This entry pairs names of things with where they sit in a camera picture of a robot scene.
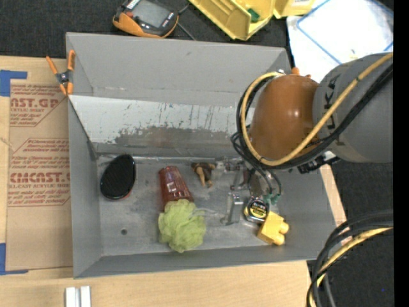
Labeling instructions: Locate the green mesh bath sponge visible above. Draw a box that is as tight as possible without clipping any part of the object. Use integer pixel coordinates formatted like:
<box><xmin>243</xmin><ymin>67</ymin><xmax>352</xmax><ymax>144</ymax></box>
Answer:
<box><xmin>157</xmin><ymin>198</ymin><xmax>208</xmax><ymax>254</ymax></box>

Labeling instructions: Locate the brown cardboard board red print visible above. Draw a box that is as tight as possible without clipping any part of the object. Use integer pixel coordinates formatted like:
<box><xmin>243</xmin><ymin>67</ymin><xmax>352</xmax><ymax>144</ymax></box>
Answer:
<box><xmin>0</xmin><ymin>55</ymin><xmax>75</xmax><ymax>276</ymax></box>

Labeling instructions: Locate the yellow toy block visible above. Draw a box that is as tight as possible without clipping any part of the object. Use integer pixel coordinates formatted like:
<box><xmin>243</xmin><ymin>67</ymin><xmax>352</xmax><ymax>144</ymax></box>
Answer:
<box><xmin>256</xmin><ymin>210</ymin><xmax>290</xmax><ymax>246</ymax></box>

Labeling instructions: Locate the red plastic cup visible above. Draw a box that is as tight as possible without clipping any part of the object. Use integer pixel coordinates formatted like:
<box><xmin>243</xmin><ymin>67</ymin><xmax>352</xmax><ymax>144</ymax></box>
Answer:
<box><xmin>158</xmin><ymin>166</ymin><xmax>195</xmax><ymax>212</ymax></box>

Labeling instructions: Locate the brown toy animal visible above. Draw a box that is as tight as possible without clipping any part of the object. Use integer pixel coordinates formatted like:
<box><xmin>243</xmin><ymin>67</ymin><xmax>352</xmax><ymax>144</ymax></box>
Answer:
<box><xmin>190</xmin><ymin>161</ymin><xmax>217</xmax><ymax>189</ymax></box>

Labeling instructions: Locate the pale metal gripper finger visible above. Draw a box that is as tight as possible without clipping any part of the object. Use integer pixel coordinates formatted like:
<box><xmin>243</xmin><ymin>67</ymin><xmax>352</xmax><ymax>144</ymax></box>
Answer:
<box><xmin>220</xmin><ymin>192</ymin><xmax>245</xmax><ymax>226</ymax></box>

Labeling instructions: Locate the yellow and black tape measure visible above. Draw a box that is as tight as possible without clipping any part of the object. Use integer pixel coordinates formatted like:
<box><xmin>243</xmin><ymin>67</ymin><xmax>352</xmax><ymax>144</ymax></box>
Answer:
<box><xmin>243</xmin><ymin>196</ymin><xmax>270</xmax><ymax>225</ymax></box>

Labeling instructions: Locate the grey metal bin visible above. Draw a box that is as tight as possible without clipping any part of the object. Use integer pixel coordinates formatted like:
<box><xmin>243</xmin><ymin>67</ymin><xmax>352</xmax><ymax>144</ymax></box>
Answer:
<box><xmin>65</xmin><ymin>32</ymin><xmax>340</xmax><ymax>279</ymax></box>

